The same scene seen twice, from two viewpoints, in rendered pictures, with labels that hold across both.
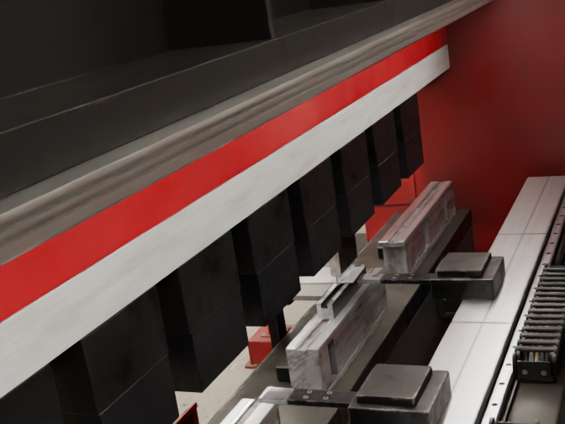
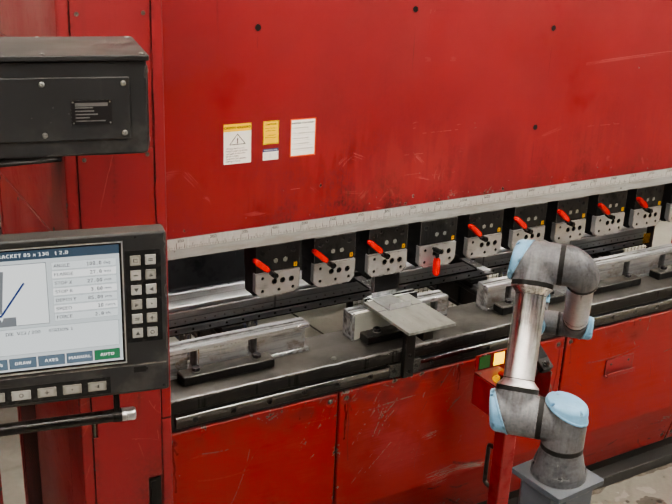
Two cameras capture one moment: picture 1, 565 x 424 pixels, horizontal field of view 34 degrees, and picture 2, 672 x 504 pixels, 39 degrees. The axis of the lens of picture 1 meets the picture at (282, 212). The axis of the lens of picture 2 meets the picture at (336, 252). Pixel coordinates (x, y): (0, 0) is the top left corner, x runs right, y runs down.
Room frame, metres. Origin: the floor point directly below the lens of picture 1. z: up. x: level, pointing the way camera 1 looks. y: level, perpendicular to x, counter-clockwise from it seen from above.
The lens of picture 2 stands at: (4.14, 1.40, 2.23)
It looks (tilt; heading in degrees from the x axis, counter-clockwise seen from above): 20 degrees down; 214
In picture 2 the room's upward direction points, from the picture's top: 2 degrees clockwise
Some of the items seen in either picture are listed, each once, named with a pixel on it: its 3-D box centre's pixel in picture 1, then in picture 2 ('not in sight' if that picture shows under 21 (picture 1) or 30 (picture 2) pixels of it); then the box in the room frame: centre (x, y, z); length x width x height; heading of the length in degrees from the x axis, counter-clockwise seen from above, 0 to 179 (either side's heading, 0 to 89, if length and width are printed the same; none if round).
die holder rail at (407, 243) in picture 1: (420, 226); (234, 348); (2.14, -0.33, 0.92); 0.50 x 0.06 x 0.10; 155
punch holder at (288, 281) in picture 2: (394, 135); (271, 265); (2.02, -0.28, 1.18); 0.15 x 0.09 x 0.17; 155
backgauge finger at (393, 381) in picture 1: (347, 394); (466, 257); (1.15, -0.05, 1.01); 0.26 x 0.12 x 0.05; 65
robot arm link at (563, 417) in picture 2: not in sight; (562, 420); (1.93, 0.66, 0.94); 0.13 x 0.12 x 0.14; 109
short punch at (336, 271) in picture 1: (342, 253); (385, 282); (1.64, -0.10, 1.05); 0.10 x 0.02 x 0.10; 155
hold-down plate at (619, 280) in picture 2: not in sight; (608, 284); (0.75, 0.37, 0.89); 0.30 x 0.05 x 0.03; 155
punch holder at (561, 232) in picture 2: (102, 378); (563, 216); (0.93, 0.22, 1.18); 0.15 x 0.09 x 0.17; 155
